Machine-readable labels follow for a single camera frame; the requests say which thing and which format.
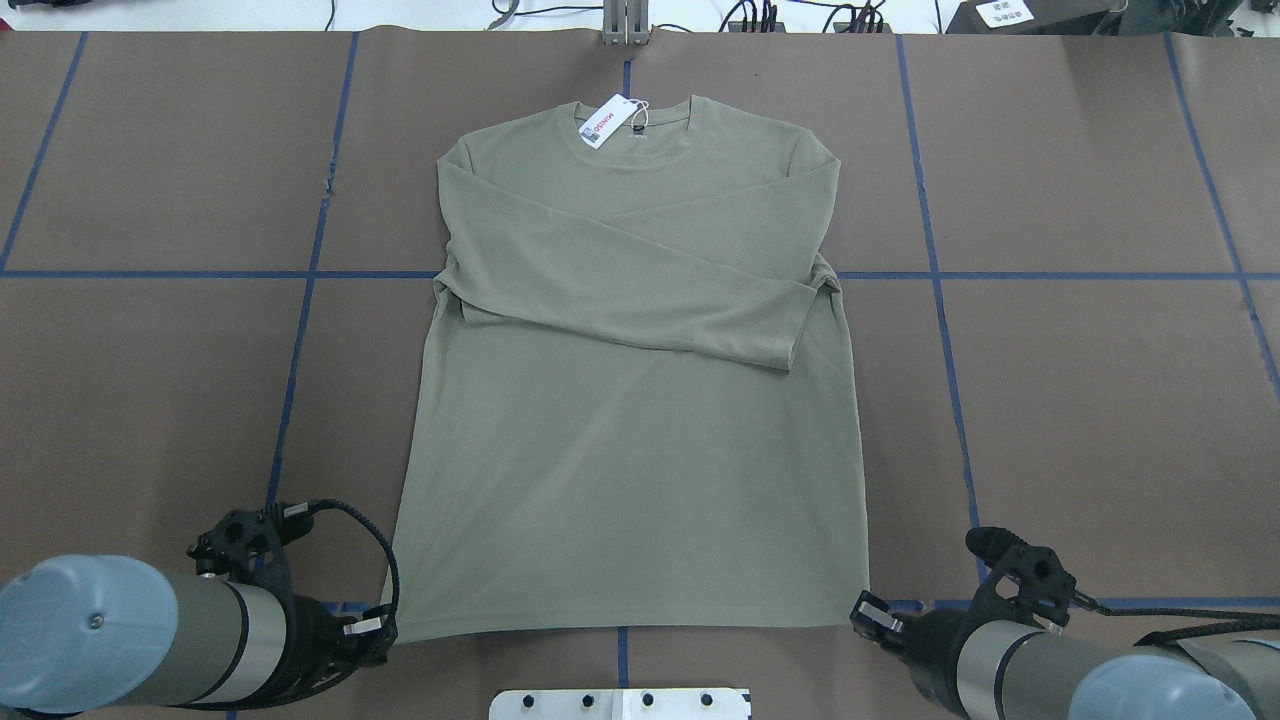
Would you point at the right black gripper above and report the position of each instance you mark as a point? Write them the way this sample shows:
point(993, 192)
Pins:
point(925, 648)

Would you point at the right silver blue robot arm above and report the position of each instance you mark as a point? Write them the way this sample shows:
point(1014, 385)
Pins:
point(1035, 673)

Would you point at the olive green long-sleeve shirt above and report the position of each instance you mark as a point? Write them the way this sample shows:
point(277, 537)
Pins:
point(637, 399)

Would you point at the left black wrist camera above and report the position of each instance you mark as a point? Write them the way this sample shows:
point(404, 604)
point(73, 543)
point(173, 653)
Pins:
point(243, 539)

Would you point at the white Miniso hang tag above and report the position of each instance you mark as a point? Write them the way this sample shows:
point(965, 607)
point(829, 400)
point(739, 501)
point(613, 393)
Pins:
point(612, 115)

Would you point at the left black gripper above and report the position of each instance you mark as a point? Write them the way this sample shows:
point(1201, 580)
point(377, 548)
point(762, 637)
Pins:
point(318, 633)

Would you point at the aluminium frame post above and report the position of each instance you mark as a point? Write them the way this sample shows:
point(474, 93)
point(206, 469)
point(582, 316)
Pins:
point(626, 22)

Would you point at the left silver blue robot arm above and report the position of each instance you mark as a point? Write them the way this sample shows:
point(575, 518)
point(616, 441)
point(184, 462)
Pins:
point(82, 632)

